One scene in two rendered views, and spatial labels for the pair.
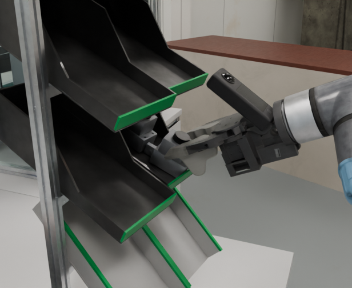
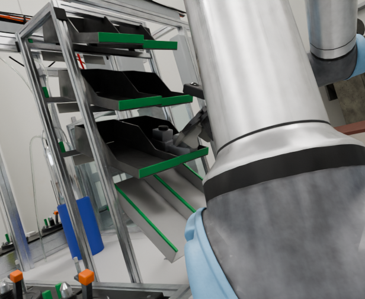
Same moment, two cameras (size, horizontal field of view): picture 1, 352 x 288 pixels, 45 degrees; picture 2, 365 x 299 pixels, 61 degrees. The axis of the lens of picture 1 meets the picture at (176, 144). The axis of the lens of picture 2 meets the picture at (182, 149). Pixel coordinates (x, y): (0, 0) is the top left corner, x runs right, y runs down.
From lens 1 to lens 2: 0.40 m
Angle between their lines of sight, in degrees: 25
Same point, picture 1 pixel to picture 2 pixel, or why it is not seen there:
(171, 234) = (201, 205)
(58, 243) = (111, 194)
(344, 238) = not seen: outside the picture
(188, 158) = (186, 139)
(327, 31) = not seen: outside the picture
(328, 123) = not seen: hidden behind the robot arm
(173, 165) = (183, 150)
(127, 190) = (150, 162)
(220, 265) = not seen: hidden behind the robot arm
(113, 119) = (117, 104)
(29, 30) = (74, 76)
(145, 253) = (178, 209)
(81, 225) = (133, 195)
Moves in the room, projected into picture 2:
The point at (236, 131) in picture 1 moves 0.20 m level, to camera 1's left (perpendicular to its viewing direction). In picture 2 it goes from (204, 110) to (134, 132)
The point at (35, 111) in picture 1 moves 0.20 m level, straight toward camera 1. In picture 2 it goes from (85, 118) to (60, 105)
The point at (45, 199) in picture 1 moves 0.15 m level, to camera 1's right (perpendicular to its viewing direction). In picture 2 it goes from (99, 168) to (156, 151)
